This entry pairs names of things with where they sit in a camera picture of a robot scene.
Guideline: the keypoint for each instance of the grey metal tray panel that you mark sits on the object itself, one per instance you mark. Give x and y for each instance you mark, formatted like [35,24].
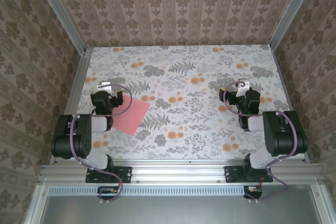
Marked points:
[178,211]

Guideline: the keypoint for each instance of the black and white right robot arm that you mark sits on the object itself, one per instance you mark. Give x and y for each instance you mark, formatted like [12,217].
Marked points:
[278,140]

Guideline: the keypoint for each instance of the aluminium frame post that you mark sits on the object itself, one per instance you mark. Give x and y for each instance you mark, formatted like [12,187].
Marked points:
[292,11]
[61,11]

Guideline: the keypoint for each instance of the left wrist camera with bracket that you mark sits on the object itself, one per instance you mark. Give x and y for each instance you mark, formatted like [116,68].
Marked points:
[106,86]

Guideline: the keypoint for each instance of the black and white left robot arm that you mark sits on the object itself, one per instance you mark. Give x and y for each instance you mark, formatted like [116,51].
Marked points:
[84,142]

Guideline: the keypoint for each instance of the aluminium mounting rail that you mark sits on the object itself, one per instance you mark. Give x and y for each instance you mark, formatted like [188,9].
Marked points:
[178,172]

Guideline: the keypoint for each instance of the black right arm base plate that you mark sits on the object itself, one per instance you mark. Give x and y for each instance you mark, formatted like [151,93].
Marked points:
[229,174]

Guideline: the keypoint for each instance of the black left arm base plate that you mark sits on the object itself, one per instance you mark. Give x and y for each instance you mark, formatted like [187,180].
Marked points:
[127,174]

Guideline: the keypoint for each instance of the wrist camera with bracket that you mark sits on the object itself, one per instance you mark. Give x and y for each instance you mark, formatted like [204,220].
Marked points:
[106,86]
[242,86]

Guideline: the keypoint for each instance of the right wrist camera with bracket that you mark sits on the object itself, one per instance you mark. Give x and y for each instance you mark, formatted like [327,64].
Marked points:
[242,86]

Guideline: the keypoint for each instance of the aluminium table side rail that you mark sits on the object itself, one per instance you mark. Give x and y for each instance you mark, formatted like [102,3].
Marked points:
[71,103]
[283,77]

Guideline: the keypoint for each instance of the floral patterned table cover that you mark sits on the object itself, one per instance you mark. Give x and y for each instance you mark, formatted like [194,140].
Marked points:
[210,58]

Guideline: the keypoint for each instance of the pink square paper sheet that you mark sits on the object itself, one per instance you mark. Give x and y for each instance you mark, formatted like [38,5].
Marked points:
[131,117]

